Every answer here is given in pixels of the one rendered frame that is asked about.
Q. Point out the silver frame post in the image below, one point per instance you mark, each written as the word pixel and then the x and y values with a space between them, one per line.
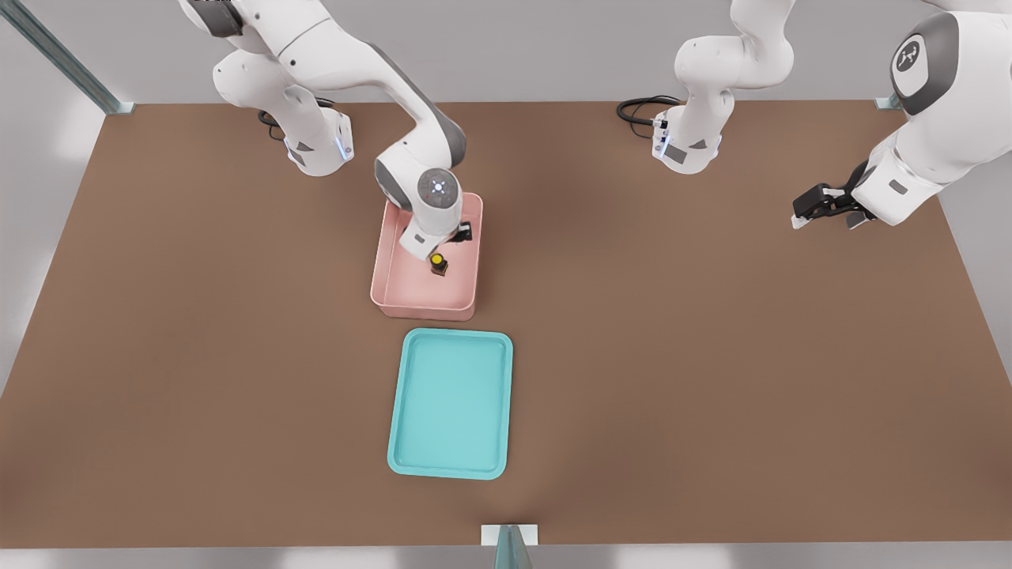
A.
pixel 888 102
pixel 510 545
pixel 59 55

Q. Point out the pale blue-green tray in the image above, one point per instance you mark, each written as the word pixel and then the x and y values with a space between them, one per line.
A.
pixel 451 405

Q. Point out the pink plastic box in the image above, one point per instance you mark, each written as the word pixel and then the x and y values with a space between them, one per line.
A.
pixel 411 292

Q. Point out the yellow-capped black button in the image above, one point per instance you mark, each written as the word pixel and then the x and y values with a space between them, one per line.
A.
pixel 437 261

